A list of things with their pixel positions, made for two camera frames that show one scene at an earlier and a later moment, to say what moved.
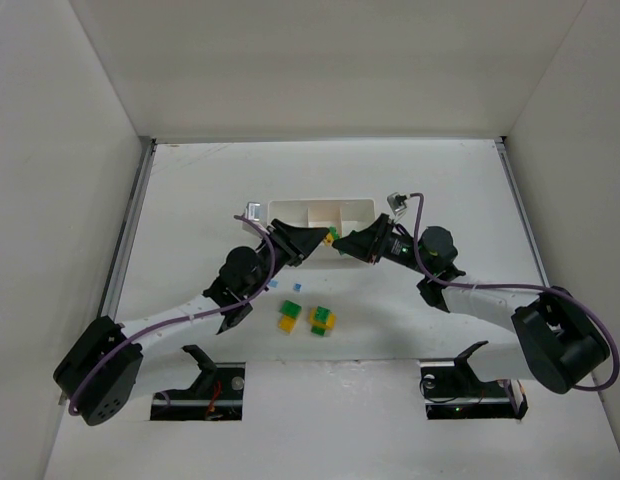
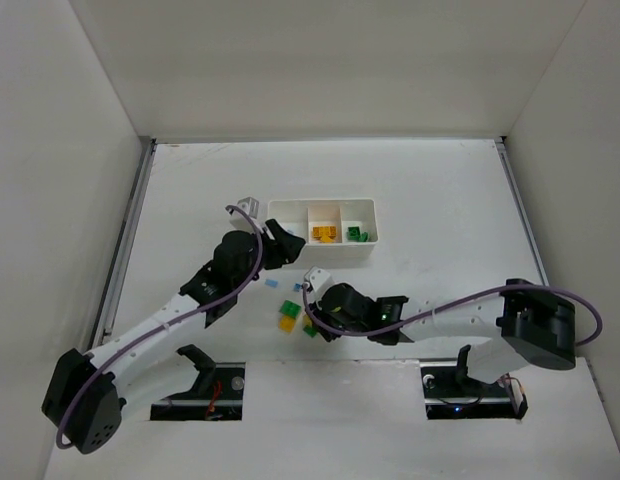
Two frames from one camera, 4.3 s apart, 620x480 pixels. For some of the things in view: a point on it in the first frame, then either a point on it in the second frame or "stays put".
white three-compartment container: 346,215 stays put
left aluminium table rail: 112,294 stays put
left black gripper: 286,242 -> 275,245
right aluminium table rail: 523,209 stays put
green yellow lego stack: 289,313 stays put
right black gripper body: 383,240 -> 324,317
